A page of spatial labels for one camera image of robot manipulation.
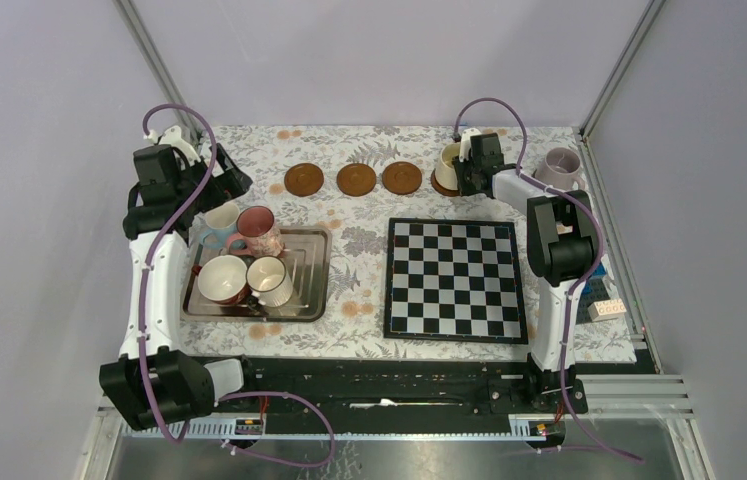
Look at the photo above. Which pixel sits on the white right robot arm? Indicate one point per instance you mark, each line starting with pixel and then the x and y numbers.
pixel 564 246

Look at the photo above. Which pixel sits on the white red wide cup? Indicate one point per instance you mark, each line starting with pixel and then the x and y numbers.
pixel 222 280

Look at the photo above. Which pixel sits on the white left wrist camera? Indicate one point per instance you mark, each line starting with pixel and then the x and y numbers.
pixel 179 138

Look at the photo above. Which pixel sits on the brown wooden coaster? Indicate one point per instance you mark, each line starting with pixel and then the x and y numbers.
pixel 356 179
pixel 303 179
pixel 402 178
pixel 442 190

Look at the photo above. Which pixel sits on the black white chessboard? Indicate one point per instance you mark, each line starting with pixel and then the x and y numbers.
pixel 453 280

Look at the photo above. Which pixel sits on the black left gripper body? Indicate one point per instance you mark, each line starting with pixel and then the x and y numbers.
pixel 220 187

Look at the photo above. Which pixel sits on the floral patterned tablecloth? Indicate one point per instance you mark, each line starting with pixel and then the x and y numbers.
pixel 352 324

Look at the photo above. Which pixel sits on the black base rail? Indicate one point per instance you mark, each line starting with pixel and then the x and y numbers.
pixel 367 396

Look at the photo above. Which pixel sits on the blue toy brick structure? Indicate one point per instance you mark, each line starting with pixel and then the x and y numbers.
pixel 594 290

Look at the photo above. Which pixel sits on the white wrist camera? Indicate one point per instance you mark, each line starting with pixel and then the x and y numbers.
pixel 465 144
pixel 179 138

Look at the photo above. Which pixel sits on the blue handled white mug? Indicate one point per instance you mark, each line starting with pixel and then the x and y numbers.
pixel 221 224

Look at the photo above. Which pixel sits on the metal tray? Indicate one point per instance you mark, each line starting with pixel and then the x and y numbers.
pixel 307 256

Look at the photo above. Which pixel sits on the cream yellow mug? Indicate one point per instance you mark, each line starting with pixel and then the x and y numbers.
pixel 444 172

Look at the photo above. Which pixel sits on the white ribbed mug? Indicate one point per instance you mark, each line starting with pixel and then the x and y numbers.
pixel 269 281

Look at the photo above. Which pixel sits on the lavender mug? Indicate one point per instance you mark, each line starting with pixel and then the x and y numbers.
pixel 562 169

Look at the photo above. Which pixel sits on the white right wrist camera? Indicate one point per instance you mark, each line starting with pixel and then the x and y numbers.
pixel 465 144

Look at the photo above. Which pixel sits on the white toy brick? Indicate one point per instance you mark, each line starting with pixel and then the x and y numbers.
pixel 607 310

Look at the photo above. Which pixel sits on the pink mug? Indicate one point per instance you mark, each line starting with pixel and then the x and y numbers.
pixel 257 235

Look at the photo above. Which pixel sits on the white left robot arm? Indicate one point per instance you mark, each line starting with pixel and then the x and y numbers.
pixel 153 381

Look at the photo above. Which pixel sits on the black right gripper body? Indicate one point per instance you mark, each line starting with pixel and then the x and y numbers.
pixel 466 175

